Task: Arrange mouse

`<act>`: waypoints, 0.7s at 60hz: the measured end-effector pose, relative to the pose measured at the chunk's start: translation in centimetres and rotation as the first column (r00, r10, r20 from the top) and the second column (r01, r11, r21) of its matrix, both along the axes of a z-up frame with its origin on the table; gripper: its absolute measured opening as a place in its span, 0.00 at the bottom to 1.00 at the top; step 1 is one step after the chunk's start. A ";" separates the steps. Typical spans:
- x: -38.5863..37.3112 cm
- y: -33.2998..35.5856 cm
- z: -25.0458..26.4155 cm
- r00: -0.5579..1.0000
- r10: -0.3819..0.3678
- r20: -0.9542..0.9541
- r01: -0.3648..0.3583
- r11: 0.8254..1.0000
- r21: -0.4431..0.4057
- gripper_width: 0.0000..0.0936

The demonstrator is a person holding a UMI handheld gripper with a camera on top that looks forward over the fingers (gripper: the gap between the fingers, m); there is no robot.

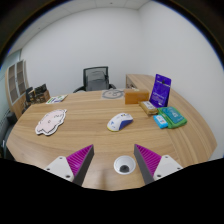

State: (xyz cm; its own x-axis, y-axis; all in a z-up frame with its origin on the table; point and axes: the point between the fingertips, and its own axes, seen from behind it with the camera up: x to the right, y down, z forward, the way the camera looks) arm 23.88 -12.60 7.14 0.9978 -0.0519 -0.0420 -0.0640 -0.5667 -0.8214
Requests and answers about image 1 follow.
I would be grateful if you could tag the black mesh office chair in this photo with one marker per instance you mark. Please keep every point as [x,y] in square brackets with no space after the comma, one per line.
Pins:
[96,80]

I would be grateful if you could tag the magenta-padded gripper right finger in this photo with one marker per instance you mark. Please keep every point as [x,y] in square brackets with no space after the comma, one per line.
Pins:
[168,165]

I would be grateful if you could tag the wooden side desk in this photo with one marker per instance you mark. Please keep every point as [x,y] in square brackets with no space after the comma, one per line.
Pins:
[141,80]

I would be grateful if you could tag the clear sheet with grey circle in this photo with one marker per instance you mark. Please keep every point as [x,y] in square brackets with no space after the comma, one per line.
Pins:
[112,94]

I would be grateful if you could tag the white blue yellow computer mouse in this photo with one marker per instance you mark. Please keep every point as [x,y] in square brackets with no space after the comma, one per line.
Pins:
[119,121]

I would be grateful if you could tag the small blue pack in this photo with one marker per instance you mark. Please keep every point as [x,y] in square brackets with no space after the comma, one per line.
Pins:
[160,121]

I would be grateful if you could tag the dark brown printed box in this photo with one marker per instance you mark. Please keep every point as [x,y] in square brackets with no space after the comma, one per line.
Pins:
[43,97]

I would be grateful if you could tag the wooden shelf unit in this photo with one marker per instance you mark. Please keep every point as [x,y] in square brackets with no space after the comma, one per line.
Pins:
[15,83]

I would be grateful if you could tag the purple hanging package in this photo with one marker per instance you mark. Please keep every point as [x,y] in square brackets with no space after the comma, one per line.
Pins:
[160,90]

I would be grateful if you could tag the tan packet with white label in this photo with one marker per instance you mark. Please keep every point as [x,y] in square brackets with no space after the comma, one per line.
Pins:
[148,107]

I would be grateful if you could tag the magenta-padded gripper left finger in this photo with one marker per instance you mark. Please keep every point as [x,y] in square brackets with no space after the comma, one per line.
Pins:
[58,166]

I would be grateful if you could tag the green and white leaflet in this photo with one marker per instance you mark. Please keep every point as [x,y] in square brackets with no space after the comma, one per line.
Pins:
[56,99]

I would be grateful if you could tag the black patterned box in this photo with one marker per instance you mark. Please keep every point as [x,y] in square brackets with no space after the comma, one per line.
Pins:
[40,88]

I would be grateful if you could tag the pink pig-shaped mouse pad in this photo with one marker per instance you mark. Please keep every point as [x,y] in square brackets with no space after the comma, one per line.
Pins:
[50,122]

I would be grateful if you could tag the green wipes pack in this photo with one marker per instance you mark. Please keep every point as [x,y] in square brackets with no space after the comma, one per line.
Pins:
[174,116]

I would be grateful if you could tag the small black box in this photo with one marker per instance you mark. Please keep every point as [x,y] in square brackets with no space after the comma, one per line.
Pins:
[29,94]

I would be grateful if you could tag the brown cardboard box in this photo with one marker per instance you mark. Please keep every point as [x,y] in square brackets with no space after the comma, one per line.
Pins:
[136,96]

